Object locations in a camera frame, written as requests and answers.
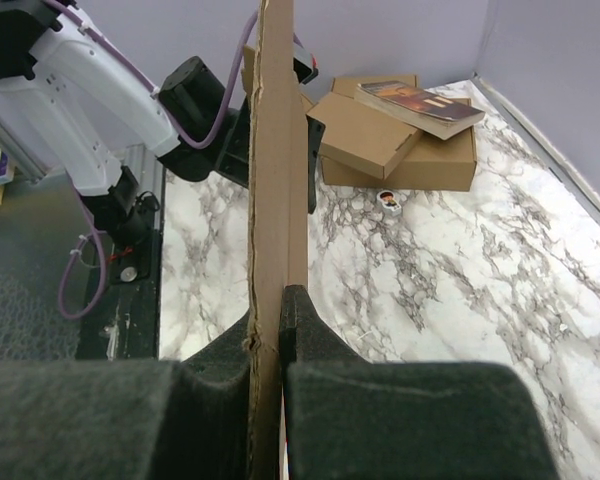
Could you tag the paperback book dark cover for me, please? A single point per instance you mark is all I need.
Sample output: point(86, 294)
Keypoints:
point(434, 114)

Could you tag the large bottom cardboard box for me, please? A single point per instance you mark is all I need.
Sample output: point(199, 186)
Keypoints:
point(432, 165)

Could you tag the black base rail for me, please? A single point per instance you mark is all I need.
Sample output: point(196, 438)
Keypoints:
point(125, 322)

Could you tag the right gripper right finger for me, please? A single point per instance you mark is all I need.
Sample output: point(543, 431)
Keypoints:
point(348, 418)

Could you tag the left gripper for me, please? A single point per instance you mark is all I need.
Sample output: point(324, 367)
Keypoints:
point(233, 161)

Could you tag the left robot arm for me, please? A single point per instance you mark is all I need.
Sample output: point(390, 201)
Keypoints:
point(55, 63)

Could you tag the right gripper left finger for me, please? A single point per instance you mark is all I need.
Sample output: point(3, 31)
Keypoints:
point(128, 419)

